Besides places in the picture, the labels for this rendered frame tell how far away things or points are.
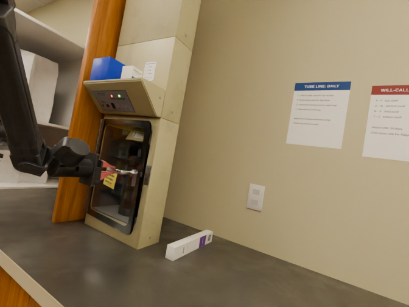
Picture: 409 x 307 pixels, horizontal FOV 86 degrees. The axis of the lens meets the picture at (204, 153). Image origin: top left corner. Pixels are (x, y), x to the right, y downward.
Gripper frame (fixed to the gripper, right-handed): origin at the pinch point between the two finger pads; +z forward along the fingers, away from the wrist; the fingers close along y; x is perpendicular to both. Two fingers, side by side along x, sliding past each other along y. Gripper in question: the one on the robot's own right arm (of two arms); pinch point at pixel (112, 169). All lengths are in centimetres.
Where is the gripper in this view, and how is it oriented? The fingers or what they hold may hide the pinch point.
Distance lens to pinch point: 83.9
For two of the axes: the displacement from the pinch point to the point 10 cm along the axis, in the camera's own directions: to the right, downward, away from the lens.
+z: 4.8, 1.1, 8.7
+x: -8.6, -1.3, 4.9
